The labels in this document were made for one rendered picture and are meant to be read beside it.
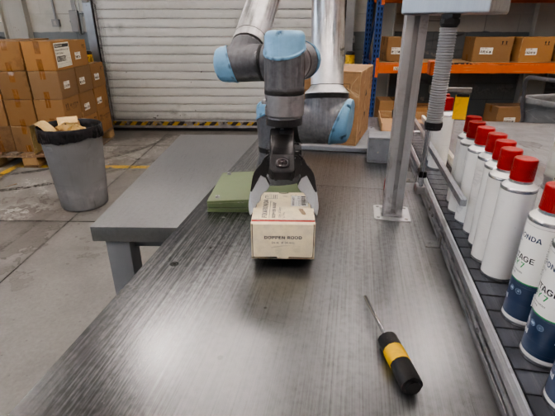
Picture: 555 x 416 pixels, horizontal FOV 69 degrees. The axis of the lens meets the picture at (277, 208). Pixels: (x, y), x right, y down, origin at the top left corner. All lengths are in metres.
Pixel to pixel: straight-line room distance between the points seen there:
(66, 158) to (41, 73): 1.37
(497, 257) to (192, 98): 4.99
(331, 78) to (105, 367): 0.81
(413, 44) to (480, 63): 4.07
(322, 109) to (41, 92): 3.62
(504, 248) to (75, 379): 0.66
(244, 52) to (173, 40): 4.59
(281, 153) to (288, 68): 0.15
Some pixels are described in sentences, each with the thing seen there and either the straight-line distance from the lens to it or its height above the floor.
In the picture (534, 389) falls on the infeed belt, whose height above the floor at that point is 0.88.
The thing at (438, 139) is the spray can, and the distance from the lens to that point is 1.25.
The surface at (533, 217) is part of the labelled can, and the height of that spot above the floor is 1.04.
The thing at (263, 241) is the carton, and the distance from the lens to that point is 0.78.
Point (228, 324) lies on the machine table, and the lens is 0.68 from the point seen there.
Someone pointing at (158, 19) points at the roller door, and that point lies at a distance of 5.50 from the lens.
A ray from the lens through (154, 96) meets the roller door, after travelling 5.62.
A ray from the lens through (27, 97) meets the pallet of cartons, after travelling 4.51.
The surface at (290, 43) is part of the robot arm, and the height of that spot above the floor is 1.24.
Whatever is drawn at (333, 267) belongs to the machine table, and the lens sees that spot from 0.81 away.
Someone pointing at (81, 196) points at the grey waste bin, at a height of 0.12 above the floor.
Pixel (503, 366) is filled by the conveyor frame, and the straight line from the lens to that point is 0.61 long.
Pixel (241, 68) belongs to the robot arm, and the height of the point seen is 1.19.
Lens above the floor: 1.26
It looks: 24 degrees down
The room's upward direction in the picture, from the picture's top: straight up
